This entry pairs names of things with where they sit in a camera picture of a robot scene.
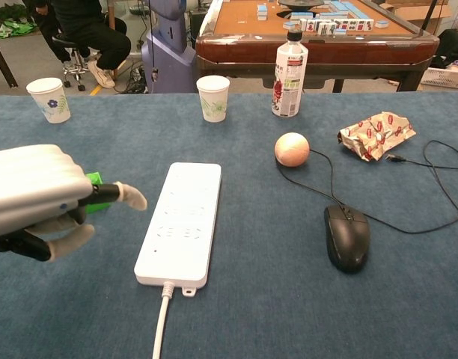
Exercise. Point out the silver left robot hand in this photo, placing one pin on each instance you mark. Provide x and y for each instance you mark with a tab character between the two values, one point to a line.
34	187

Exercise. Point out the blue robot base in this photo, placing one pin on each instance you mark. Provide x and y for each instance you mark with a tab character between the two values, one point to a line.
167	56

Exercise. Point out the white power strip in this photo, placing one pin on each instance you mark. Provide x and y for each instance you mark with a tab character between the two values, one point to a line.
184	224

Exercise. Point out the green toy brick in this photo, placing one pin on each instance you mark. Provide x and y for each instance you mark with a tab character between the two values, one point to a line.
96	178

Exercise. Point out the paper cup blue flower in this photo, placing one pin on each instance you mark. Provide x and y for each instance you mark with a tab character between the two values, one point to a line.
51	101

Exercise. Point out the dark table leg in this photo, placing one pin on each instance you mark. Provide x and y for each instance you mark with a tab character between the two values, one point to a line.
4	63

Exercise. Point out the black rolling stool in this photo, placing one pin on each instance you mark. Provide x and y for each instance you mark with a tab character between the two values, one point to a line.
73	56

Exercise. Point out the green fabric pile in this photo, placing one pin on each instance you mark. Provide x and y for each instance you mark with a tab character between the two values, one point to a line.
8	26

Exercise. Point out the seated person in black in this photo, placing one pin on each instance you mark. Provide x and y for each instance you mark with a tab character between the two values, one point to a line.
90	33

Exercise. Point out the paper cup green flower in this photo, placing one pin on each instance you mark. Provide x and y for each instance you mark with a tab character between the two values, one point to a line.
214	99

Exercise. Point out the blue table cloth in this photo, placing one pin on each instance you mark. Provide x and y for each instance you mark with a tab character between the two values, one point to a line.
251	299

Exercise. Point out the orange ball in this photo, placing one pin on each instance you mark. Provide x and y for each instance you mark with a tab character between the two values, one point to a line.
292	149

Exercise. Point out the plastic bottle black cap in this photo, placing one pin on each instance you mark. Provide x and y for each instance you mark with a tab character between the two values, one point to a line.
289	78

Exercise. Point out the mahjong tile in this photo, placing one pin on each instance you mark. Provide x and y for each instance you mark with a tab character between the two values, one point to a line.
311	26
289	25
332	28
262	12
353	25
381	24
369	24
304	26

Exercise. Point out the black computer mouse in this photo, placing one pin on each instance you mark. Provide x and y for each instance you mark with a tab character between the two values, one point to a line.
347	239

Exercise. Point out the brown mahjong table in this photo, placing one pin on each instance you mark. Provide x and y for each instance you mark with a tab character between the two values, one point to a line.
326	52

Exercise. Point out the crumpled red white wrapper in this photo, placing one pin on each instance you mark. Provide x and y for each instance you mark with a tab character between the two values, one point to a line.
378	134

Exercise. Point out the white plastic basket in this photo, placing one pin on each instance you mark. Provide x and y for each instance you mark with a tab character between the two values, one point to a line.
446	78

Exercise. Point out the black bag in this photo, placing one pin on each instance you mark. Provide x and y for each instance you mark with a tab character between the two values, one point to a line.
453	46

